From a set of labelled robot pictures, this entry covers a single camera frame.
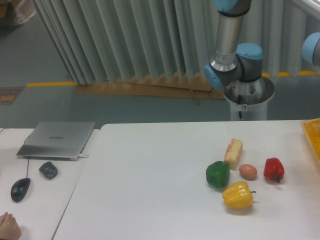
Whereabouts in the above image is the person's hand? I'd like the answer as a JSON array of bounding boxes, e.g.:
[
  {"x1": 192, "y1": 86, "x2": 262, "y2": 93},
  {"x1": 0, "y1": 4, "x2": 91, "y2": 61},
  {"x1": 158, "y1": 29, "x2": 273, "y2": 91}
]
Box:
[{"x1": 0, "y1": 212, "x2": 22, "y2": 240}]

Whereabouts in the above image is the black computer mouse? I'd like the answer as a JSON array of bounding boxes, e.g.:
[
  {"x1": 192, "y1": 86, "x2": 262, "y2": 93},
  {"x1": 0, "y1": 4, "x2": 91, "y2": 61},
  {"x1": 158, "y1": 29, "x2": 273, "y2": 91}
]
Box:
[{"x1": 10, "y1": 177, "x2": 31, "y2": 203}]

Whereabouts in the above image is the yellow bell pepper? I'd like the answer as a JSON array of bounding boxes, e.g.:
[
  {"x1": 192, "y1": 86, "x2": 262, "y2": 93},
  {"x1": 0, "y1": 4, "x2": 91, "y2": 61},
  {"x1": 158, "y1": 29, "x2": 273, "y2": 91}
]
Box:
[{"x1": 222, "y1": 181, "x2": 255, "y2": 209}]

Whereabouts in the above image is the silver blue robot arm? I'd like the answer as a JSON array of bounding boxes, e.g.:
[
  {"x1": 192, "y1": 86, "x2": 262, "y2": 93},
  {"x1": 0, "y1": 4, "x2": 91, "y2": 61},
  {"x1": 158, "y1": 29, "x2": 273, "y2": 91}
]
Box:
[{"x1": 204, "y1": 0, "x2": 320, "y2": 89}]

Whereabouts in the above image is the green bell pepper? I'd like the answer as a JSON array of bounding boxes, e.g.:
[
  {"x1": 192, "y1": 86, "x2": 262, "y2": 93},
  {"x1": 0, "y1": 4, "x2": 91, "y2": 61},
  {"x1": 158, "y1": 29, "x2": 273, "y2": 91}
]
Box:
[{"x1": 205, "y1": 161, "x2": 230, "y2": 189}]

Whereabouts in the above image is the red bell pepper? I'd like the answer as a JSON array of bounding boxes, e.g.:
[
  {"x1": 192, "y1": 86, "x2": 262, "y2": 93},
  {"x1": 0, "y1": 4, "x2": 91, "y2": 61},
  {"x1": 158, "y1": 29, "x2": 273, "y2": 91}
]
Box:
[{"x1": 263, "y1": 157, "x2": 285, "y2": 183}]

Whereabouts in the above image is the yellow woven basket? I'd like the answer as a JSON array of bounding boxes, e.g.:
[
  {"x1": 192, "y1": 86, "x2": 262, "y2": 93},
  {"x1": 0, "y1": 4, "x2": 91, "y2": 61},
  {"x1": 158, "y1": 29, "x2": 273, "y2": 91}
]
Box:
[{"x1": 301, "y1": 118, "x2": 320, "y2": 162}]

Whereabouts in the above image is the dark grey small gadget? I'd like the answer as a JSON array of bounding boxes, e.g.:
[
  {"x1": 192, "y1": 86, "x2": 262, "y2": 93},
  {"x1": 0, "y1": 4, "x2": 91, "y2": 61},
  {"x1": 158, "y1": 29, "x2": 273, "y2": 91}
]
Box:
[{"x1": 39, "y1": 161, "x2": 58, "y2": 180}]

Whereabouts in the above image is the silver laptop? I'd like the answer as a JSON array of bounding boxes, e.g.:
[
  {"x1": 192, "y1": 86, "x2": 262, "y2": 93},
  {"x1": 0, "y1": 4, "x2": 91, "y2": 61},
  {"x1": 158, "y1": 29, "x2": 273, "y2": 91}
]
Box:
[{"x1": 16, "y1": 121, "x2": 96, "y2": 161}]

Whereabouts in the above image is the white usb plug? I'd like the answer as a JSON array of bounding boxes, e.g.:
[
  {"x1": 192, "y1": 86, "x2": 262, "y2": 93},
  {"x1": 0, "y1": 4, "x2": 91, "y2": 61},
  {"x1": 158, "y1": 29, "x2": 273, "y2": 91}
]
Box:
[{"x1": 78, "y1": 154, "x2": 89, "y2": 159}]

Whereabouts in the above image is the floor warning sticker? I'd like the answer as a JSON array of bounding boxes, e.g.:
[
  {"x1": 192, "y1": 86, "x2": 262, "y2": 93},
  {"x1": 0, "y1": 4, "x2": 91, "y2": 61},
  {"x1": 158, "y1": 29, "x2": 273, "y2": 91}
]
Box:
[{"x1": 0, "y1": 86, "x2": 25, "y2": 105}]

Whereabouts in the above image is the pale green pleated curtain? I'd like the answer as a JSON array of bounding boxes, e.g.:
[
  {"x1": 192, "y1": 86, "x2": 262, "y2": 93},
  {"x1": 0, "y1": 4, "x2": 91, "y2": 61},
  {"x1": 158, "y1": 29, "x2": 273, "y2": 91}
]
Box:
[{"x1": 33, "y1": 0, "x2": 320, "y2": 85}]

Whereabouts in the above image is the cardboard box top left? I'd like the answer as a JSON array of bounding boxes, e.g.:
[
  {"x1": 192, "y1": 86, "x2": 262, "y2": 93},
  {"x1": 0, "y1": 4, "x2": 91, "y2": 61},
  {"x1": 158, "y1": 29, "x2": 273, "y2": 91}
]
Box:
[{"x1": 0, "y1": 0, "x2": 37, "y2": 28}]

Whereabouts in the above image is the toy bread slice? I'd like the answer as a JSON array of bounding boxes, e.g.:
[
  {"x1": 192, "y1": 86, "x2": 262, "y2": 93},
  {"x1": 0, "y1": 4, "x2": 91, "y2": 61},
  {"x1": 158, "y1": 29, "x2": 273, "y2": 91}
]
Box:
[{"x1": 223, "y1": 138, "x2": 243, "y2": 169}]

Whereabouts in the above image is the brown egg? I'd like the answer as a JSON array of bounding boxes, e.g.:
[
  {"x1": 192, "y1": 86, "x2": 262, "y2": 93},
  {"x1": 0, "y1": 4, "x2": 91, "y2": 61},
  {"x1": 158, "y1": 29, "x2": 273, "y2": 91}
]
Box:
[{"x1": 239, "y1": 164, "x2": 258, "y2": 181}]

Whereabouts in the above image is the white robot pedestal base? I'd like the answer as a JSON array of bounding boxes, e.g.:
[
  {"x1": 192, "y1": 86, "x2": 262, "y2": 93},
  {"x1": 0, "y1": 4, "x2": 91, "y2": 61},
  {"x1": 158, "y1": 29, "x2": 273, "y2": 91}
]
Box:
[{"x1": 223, "y1": 76, "x2": 275, "y2": 121}]

